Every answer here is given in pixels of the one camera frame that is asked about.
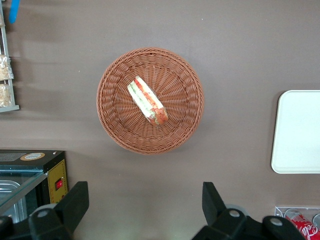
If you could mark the round brown wicker basket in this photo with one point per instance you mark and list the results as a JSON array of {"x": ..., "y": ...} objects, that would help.
[{"x": 117, "y": 100}]

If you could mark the clear acrylic bottle rack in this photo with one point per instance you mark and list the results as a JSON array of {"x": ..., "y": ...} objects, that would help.
[{"x": 278, "y": 211}]

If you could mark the sandwich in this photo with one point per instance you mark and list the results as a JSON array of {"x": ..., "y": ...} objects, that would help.
[{"x": 147, "y": 101}]

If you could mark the blue plastic object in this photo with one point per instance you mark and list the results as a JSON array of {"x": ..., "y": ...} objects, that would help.
[{"x": 13, "y": 10}]

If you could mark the cream plastic tray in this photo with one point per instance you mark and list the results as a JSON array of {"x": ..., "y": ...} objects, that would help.
[{"x": 297, "y": 132}]

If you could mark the grey snack rack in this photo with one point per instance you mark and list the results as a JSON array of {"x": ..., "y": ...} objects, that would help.
[{"x": 10, "y": 100}]

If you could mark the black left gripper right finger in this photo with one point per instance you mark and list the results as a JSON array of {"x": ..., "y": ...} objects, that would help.
[{"x": 215, "y": 205}]

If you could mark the red cola bottle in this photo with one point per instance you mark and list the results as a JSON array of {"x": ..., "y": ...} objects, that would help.
[{"x": 300, "y": 222}]

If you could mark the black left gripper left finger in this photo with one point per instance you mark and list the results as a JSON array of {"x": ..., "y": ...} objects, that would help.
[{"x": 71, "y": 202}]

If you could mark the steel food pan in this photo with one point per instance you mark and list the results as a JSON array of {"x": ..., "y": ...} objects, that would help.
[{"x": 7, "y": 187}]

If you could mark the clear rice snack bag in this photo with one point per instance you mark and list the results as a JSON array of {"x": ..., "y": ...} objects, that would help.
[
  {"x": 4, "y": 67},
  {"x": 4, "y": 95}
]

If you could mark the black yellow food warmer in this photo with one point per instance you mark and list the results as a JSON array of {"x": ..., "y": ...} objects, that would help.
[{"x": 53, "y": 165}]

